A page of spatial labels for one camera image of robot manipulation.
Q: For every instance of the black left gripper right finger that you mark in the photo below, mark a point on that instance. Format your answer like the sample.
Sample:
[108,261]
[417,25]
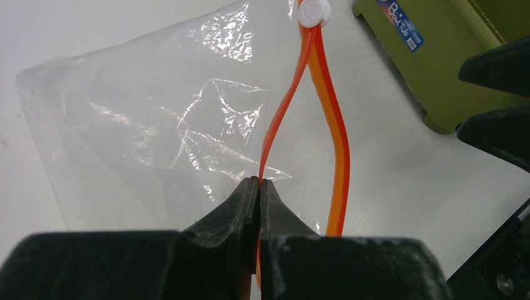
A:
[298,263]

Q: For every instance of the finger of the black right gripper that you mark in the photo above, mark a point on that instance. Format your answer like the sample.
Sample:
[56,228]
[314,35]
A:
[504,68]
[503,133]

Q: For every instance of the olive green plastic tub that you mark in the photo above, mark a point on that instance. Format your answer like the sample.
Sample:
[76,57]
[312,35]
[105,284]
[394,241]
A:
[428,41]

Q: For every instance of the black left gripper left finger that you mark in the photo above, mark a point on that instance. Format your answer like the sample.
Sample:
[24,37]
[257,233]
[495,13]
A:
[212,259]

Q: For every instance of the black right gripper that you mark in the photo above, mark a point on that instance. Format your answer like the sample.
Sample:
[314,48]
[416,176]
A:
[499,269]

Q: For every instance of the clear zip top bag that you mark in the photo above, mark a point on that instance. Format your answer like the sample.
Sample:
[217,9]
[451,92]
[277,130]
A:
[154,134]

